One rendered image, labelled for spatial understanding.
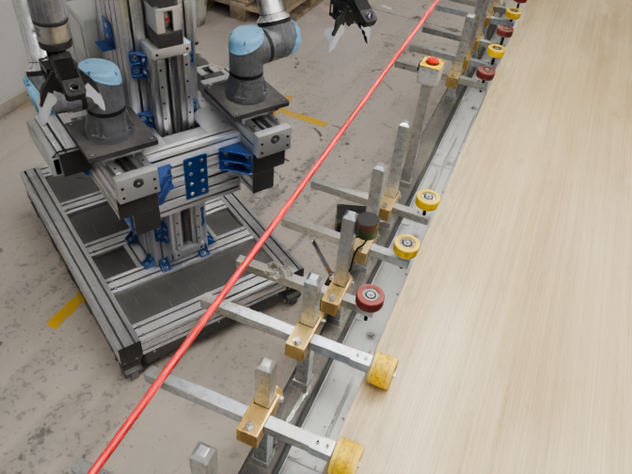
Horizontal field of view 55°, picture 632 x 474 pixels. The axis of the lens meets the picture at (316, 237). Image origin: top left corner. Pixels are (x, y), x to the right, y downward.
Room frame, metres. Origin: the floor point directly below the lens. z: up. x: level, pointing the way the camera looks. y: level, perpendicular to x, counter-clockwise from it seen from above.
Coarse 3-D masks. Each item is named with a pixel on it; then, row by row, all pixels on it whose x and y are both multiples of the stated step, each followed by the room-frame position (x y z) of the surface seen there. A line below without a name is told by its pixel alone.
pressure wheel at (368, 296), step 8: (360, 288) 1.17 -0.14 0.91; (368, 288) 1.17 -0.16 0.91; (376, 288) 1.17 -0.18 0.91; (360, 296) 1.13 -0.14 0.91; (368, 296) 1.14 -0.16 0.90; (376, 296) 1.14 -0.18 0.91; (384, 296) 1.14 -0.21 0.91; (360, 304) 1.12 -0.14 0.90; (368, 304) 1.11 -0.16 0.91; (376, 304) 1.11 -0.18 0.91
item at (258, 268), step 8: (240, 256) 1.29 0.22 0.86; (240, 264) 1.26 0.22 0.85; (248, 264) 1.26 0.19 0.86; (256, 264) 1.26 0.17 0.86; (264, 264) 1.26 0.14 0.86; (248, 272) 1.25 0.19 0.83; (256, 272) 1.24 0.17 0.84; (272, 280) 1.23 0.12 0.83; (280, 280) 1.22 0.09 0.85; (288, 280) 1.21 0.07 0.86; (296, 280) 1.21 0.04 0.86; (304, 280) 1.21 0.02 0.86; (296, 288) 1.20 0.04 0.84; (344, 296) 1.17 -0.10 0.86; (352, 296) 1.17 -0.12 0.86; (344, 304) 1.15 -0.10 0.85; (352, 304) 1.15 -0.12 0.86; (360, 312) 1.14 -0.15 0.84; (368, 312) 1.13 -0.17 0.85
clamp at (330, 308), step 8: (352, 280) 1.24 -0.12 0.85; (328, 288) 1.19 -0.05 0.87; (336, 288) 1.19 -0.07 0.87; (344, 288) 1.19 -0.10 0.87; (328, 296) 1.15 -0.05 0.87; (336, 296) 1.16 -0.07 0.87; (328, 304) 1.13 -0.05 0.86; (336, 304) 1.13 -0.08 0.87; (328, 312) 1.13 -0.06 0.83; (336, 312) 1.12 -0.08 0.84
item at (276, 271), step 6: (270, 264) 1.26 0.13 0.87; (276, 264) 1.25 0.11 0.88; (270, 270) 1.23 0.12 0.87; (276, 270) 1.23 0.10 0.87; (282, 270) 1.23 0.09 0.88; (288, 270) 1.24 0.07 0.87; (270, 276) 1.21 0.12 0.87; (276, 276) 1.21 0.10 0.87; (282, 276) 1.22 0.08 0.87; (288, 276) 1.22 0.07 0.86
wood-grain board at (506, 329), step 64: (576, 0) 3.51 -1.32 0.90; (512, 64) 2.65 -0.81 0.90; (576, 64) 2.71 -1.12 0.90; (512, 128) 2.10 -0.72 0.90; (576, 128) 2.15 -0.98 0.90; (448, 192) 1.65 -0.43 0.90; (512, 192) 1.69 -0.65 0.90; (576, 192) 1.72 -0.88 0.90; (448, 256) 1.34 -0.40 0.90; (512, 256) 1.37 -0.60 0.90; (576, 256) 1.40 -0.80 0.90; (448, 320) 1.09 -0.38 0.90; (512, 320) 1.11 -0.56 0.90; (576, 320) 1.13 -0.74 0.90; (448, 384) 0.88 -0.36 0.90; (512, 384) 0.90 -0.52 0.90; (576, 384) 0.92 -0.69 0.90; (384, 448) 0.69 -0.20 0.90; (448, 448) 0.71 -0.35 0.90; (512, 448) 0.73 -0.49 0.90; (576, 448) 0.74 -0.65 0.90
